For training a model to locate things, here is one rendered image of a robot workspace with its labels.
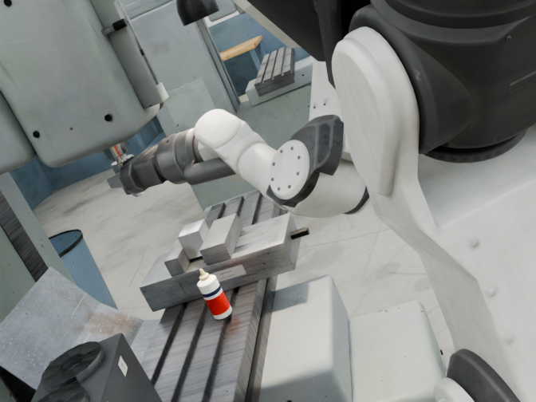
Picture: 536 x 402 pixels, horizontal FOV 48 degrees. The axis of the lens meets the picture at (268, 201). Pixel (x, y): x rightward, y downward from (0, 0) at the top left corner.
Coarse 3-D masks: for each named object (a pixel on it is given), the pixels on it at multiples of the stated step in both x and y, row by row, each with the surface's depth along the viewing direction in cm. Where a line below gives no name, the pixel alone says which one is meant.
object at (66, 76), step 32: (0, 0) 92; (32, 0) 92; (64, 0) 92; (0, 32) 94; (32, 32) 93; (64, 32) 93; (96, 32) 97; (0, 64) 96; (32, 64) 95; (64, 64) 95; (96, 64) 95; (32, 96) 98; (64, 96) 97; (96, 96) 97; (128, 96) 101; (32, 128) 100; (64, 128) 99; (96, 128) 99; (128, 128) 99; (64, 160) 102
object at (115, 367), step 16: (112, 336) 87; (80, 352) 84; (96, 352) 82; (112, 352) 83; (128, 352) 87; (48, 368) 83; (64, 368) 83; (80, 368) 79; (96, 368) 80; (112, 368) 79; (128, 368) 84; (48, 384) 79; (64, 384) 78; (80, 384) 75; (96, 384) 76; (112, 384) 77; (128, 384) 82; (144, 384) 88; (32, 400) 79; (48, 400) 75; (64, 400) 73; (80, 400) 72; (96, 400) 73; (112, 400) 76; (128, 400) 80; (144, 400) 85; (160, 400) 91
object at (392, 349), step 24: (384, 312) 134; (408, 312) 131; (360, 336) 130; (384, 336) 126; (408, 336) 123; (432, 336) 127; (360, 360) 123; (384, 360) 119; (408, 360) 117; (432, 360) 114; (360, 384) 116; (384, 384) 113; (408, 384) 110; (432, 384) 108
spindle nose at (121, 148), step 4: (116, 144) 108; (120, 144) 109; (124, 144) 109; (128, 144) 111; (108, 148) 108; (112, 148) 108; (116, 148) 108; (120, 148) 109; (124, 148) 109; (128, 148) 110; (104, 152) 109; (108, 152) 109; (112, 152) 108; (116, 152) 108; (120, 152) 109; (124, 152) 109; (108, 156) 109; (112, 156) 109; (116, 156) 109
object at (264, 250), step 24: (288, 216) 134; (240, 240) 133; (264, 240) 127; (288, 240) 127; (168, 264) 128; (192, 264) 131; (216, 264) 127; (240, 264) 127; (264, 264) 126; (288, 264) 125; (144, 288) 132; (168, 288) 131; (192, 288) 131
